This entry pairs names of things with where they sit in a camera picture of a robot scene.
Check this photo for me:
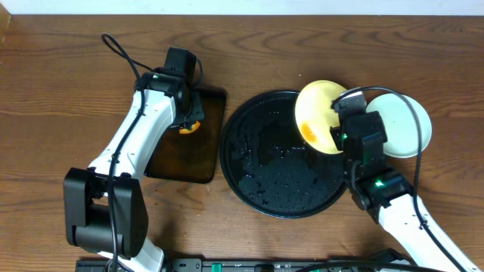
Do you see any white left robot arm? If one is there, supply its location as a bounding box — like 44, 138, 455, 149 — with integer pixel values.
63, 67, 204, 271

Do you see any mint green plate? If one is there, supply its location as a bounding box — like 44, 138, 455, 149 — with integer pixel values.
366, 94, 432, 158

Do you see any orange green scrub sponge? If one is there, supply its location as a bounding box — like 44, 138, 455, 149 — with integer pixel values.
178, 121, 200, 134

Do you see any black rectangular water tray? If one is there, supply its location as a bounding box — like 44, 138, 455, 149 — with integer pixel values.
144, 88, 227, 184

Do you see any black round serving tray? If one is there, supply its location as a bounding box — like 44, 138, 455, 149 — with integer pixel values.
219, 90, 346, 218

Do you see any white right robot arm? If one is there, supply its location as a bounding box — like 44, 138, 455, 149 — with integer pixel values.
330, 111, 479, 271

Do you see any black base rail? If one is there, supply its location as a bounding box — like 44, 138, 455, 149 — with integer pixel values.
74, 258, 403, 272

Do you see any yellow plate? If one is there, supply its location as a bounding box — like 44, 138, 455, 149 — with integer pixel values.
295, 80, 346, 155

